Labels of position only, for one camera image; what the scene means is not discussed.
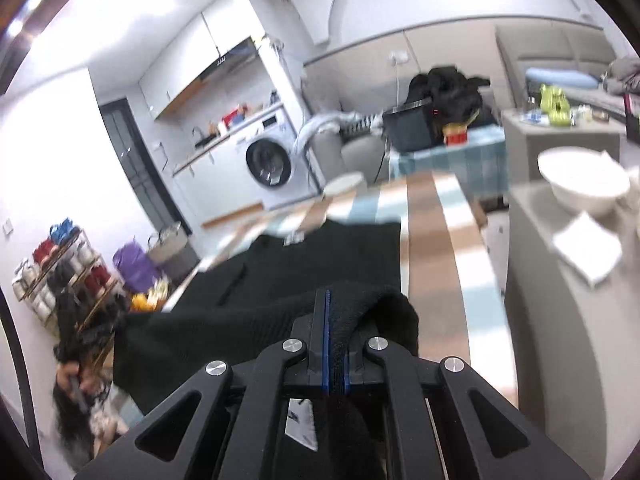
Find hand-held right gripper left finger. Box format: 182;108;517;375
75;287;333;480

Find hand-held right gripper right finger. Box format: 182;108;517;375
342;332;591;480

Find black knit sweater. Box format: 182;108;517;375
112;217;421;480

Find pile of black clothes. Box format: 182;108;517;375
405;66;496;129

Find person's left hand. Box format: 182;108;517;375
56;360;101;402

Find wooden shoe rack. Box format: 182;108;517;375
12;225;126;337

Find purple bag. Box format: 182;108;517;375
112;241;166;294

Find group of shoes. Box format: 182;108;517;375
12;219;118;321

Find person's dark hair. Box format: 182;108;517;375
52;390;132;474

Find white round stool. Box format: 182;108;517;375
322;171;369;199

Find white base cabinets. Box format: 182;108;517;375
172;152;266;229

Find low grey cabinet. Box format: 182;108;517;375
505;180;640;461

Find white washing machine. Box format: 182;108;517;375
232;105;321;211

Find black kitchen sink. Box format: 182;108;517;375
192;127;222;151

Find small table with teal cloth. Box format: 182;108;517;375
389;125;509;196

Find white garment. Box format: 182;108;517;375
294;112;352;154

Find houndstooth cushion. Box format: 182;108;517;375
350;114;386;134

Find dark rice cooker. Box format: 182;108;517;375
382;100;441;152

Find white napkin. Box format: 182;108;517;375
551;211;624;289

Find white bowl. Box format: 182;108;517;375
537;147;631;217

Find range hood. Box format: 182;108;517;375
197;37;262;84

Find tall grey cabinet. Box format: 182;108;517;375
501;107;626;196

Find green toy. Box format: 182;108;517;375
539;84;571;125

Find blue pillow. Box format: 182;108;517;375
525;67;599;92

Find grey blanket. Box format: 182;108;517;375
602;57;640;94

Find white wall cabinets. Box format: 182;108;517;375
139;0;251;121

